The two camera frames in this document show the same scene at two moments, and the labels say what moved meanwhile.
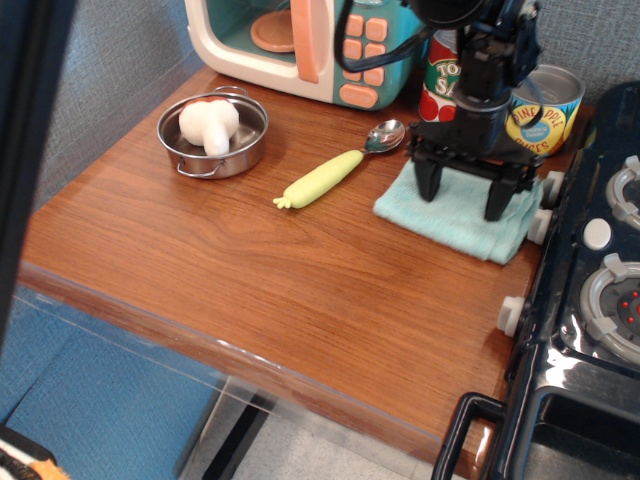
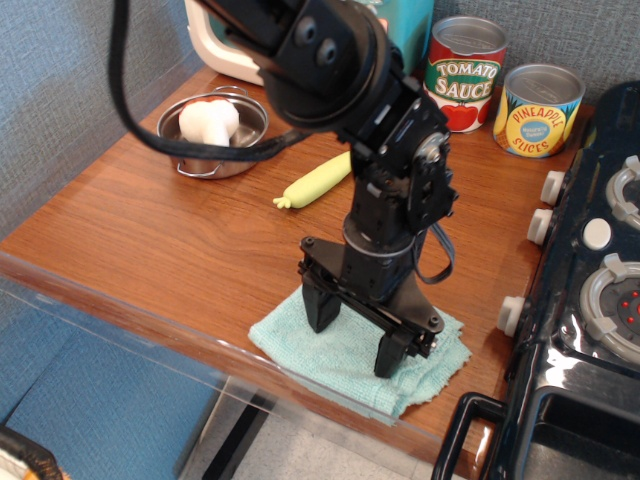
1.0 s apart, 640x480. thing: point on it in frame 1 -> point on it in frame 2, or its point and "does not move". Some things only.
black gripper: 476,142 -> 380,289
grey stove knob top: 552,188 does not move
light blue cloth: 455,219 -> 338,366
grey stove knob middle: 539,225 does not move
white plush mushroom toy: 211,122 does not move
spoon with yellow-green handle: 381,137 does not move
